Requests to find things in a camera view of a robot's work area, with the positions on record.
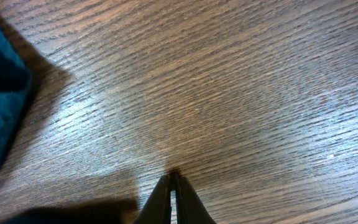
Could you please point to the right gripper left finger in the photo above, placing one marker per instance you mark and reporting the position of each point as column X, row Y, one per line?
column 157, row 209

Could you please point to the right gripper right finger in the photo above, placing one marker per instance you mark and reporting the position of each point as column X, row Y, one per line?
column 190, row 209

